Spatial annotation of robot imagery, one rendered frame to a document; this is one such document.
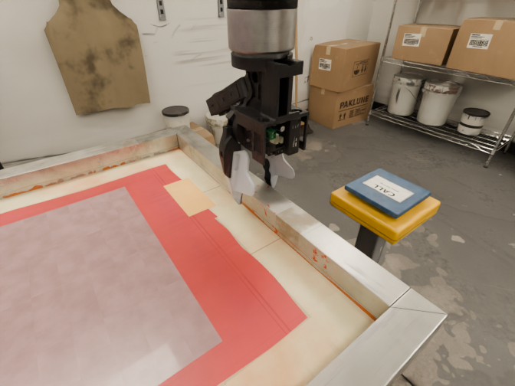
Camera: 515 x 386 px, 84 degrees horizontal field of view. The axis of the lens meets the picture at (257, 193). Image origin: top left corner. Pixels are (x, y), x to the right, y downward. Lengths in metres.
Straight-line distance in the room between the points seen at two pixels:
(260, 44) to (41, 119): 2.17
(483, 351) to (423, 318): 1.35
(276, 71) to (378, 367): 0.28
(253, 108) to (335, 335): 0.27
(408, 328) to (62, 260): 0.41
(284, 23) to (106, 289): 0.35
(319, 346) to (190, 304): 0.14
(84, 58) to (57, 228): 1.85
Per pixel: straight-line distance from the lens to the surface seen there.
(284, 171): 0.43
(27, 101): 2.38
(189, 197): 0.49
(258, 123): 0.33
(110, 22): 2.31
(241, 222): 0.43
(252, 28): 0.33
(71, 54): 2.28
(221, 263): 0.38
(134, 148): 0.63
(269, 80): 0.33
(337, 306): 0.35
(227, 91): 0.40
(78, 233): 0.49
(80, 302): 0.40
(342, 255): 0.35
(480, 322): 1.76
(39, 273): 0.45
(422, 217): 0.52
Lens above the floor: 1.24
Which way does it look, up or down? 35 degrees down
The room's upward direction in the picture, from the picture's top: straight up
